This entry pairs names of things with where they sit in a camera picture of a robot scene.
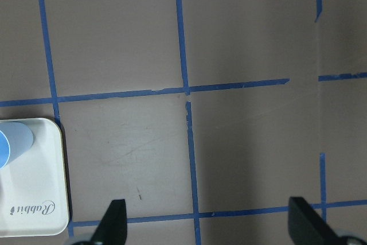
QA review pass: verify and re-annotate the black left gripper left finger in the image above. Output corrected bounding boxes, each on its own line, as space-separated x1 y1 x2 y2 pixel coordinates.
91 199 127 245

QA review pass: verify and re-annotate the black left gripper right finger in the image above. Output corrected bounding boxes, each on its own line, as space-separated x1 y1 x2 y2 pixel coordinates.
288 197 344 245

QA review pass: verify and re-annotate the white plastic tray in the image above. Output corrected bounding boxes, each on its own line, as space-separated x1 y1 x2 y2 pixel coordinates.
1 118 69 238

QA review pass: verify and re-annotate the blue plastic cup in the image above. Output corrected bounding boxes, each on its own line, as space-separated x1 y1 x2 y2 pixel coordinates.
1 122 34 169

